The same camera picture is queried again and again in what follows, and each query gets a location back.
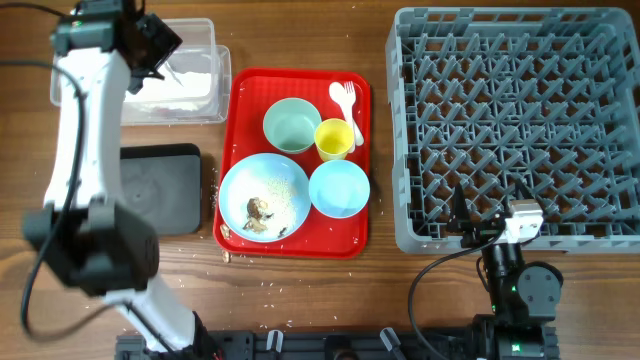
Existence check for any white napkin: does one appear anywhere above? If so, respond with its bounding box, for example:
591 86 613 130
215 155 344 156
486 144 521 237
125 65 212 111

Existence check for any light blue bowl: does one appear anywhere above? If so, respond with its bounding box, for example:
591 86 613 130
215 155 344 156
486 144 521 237
309 160 371 219

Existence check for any yellow cup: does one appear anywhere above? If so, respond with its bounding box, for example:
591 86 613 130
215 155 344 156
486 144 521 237
314 118 355 162

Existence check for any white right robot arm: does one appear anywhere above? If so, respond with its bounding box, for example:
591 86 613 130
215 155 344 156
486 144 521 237
447 182 564 359

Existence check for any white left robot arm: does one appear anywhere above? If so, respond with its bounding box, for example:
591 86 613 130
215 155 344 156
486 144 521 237
23 1 216 359

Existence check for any grey dishwasher rack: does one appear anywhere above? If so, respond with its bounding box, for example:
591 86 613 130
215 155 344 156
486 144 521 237
385 7 639 254

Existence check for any clear plastic bin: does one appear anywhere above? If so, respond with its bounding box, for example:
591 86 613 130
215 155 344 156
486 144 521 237
49 18 233 127

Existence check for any red serving tray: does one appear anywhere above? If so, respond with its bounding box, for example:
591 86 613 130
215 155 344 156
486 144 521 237
213 67 372 259

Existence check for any black plastic bin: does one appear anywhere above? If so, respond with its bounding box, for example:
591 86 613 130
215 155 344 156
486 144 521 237
120 143 202 236

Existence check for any green bowl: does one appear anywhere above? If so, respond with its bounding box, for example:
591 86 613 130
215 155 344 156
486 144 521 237
263 98 322 154

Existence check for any white plastic fork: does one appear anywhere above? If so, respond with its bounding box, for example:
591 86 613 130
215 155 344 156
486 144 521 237
343 81 357 140

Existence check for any white plastic spoon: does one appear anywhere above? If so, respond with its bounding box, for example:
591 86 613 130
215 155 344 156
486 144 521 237
329 82 364 151

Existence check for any light blue plate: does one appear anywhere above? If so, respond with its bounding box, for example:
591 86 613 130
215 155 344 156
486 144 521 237
218 153 311 243

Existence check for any black mounting rail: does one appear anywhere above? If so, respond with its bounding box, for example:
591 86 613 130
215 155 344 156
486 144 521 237
114 327 560 360

